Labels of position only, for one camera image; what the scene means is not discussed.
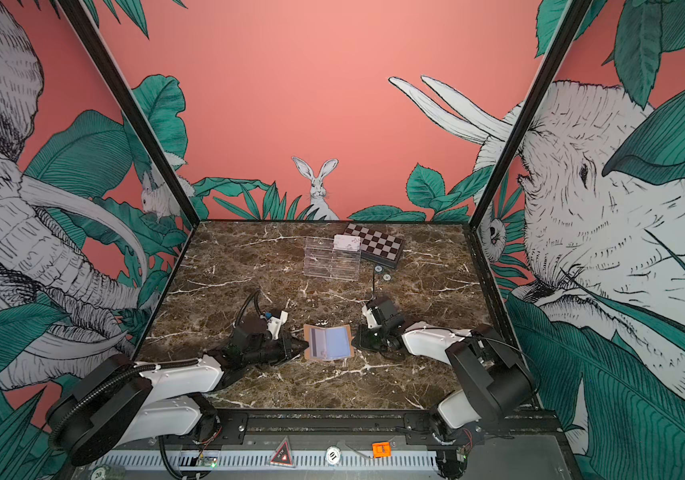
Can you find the red warning triangle sticker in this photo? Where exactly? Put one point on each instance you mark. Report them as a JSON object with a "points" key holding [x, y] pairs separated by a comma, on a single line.
{"points": [[283, 456]]}

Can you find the right black frame post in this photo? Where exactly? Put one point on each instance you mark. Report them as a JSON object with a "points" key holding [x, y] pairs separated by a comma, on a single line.
{"points": [[570, 22]]}

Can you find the left black frame post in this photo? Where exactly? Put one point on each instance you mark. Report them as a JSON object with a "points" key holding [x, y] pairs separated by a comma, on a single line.
{"points": [[87, 32]]}

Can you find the orange tag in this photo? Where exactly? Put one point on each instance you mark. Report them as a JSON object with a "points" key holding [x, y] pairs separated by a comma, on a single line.
{"points": [[381, 450]]}

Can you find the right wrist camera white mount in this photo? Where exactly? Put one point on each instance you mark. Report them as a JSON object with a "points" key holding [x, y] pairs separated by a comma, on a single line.
{"points": [[371, 320]]}

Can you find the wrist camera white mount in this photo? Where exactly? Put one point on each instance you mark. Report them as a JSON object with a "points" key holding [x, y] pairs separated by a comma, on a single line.
{"points": [[371, 320], [274, 322]]}

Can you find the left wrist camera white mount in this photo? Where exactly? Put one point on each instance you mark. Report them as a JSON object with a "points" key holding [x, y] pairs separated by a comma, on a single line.
{"points": [[274, 322]]}

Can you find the folded checkered chess board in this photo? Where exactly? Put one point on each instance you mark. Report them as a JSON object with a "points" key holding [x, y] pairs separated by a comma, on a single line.
{"points": [[377, 247]]}

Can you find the black frame post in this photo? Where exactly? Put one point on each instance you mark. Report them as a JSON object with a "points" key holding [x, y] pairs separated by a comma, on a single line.
{"points": [[87, 32], [570, 22]]}

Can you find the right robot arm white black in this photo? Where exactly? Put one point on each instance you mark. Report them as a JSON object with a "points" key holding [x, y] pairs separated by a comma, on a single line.
{"points": [[493, 378]]}

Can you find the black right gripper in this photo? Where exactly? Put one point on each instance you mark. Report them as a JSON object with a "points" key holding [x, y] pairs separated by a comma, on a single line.
{"points": [[363, 338]]}

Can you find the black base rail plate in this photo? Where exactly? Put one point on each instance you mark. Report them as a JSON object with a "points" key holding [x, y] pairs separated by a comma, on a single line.
{"points": [[348, 423]]}

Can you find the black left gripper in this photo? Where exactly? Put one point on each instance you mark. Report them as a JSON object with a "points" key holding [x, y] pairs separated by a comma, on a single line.
{"points": [[286, 347]]}

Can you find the clear acrylic organizer box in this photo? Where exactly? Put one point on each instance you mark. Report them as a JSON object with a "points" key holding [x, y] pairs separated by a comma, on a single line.
{"points": [[321, 261]]}

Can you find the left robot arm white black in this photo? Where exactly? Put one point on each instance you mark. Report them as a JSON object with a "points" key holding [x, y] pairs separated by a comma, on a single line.
{"points": [[123, 401]]}

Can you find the white round button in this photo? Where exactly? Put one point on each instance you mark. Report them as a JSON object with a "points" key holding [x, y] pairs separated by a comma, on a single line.
{"points": [[333, 456]]}

